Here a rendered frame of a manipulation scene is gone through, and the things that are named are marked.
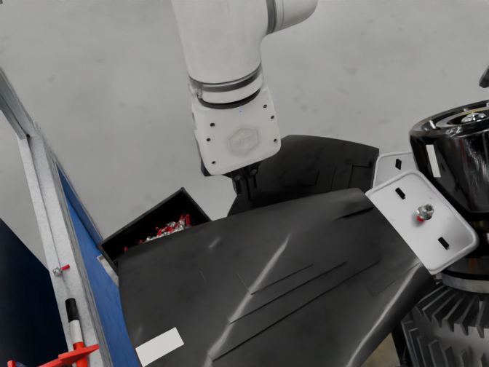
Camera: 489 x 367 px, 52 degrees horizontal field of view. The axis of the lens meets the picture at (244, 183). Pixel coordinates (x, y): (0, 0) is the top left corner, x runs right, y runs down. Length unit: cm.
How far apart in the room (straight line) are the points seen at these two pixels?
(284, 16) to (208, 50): 9
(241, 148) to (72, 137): 152
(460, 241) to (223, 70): 28
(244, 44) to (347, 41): 187
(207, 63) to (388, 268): 27
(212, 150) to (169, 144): 138
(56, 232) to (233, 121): 40
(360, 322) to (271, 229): 11
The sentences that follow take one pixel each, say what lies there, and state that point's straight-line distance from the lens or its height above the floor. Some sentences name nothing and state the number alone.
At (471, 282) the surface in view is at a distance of 50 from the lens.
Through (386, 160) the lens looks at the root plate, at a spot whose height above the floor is 112.
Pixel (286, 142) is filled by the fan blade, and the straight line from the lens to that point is 74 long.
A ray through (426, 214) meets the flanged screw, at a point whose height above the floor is 121.
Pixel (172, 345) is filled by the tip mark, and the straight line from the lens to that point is 38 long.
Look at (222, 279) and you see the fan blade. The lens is 40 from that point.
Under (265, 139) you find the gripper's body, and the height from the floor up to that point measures 109.
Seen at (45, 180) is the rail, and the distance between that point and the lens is 92.
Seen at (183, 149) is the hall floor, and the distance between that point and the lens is 195.
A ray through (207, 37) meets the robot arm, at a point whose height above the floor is 124.
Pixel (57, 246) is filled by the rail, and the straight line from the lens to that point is 86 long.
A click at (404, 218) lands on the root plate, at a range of 45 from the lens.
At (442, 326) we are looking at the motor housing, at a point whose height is 113.
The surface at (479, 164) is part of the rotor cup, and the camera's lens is 46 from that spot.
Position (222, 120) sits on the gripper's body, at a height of 113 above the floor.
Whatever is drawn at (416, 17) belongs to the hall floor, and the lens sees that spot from 258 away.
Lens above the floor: 158
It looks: 59 degrees down
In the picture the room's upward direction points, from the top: straight up
